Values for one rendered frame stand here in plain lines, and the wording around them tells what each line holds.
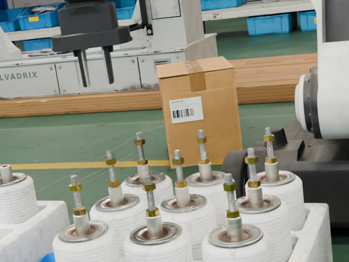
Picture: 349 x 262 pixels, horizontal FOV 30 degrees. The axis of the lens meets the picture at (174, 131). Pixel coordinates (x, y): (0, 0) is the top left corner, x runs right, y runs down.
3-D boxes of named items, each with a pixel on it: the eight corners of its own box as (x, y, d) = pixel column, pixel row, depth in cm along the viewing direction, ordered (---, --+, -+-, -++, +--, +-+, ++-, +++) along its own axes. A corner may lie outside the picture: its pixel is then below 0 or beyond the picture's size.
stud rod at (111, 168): (112, 194, 108) (105, 151, 106) (118, 193, 108) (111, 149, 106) (112, 196, 107) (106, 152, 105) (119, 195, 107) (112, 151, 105)
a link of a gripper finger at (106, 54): (107, 85, 102) (101, 45, 100) (109, 81, 105) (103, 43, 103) (117, 83, 102) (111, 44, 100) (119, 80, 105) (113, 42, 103)
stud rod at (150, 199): (149, 225, 93) (142, 174, 91) (156, 223, 93) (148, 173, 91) (152, 227, 92) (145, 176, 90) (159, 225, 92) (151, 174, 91)
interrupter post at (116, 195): (111, 203, 109) (108, 184, 108) (125, 201, 109) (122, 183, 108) (109, 208, 107) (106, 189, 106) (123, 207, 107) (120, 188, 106)
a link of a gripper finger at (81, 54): (91, 84, 105) (84, 46, 103) (88, 87, 102) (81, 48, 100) (81, 85, 105) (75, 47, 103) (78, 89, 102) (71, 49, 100)
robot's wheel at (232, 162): (244, 217, 162) (236, 140, 157) (264, 217, 160) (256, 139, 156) (224, 251, 144) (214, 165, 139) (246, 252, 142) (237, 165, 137)
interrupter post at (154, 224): (144, 237, 93) (141, 215, 92) (157, 231, 95) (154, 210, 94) (154, 241, 91) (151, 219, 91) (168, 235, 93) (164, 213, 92)
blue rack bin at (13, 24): (9, 29, 693) (5, 9, 688) (40, 25, 680) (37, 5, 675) (-18, 35, 647) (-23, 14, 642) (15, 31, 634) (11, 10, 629)
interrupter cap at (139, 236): (119, 239, 94) (118, 234, 93) (160, 222, 98) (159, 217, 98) (151, 252, 88) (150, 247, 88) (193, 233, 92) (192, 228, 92)
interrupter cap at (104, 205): (99, 199, 112) (98, 195, 112) (142, 195, 111) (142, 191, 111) (91, 215, 105) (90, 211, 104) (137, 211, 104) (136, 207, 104)
